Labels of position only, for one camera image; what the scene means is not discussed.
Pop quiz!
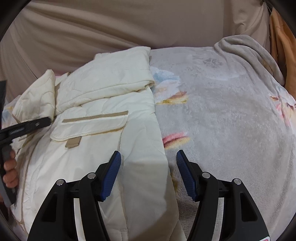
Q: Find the cream quilted jacket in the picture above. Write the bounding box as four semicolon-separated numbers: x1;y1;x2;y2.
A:
11;47;186;240

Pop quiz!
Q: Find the person's left hand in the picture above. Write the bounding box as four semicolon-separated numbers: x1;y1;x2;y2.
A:
3;150;19;189

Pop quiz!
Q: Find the beige curtain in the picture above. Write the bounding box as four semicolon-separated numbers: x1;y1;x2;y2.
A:
1;1;270;101

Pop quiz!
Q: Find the grey floral fleece blanket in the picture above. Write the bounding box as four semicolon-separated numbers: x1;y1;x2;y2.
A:
0;34;296;241

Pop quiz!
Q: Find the orange cloth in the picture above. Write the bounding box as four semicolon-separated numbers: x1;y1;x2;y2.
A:
270;9;296;96

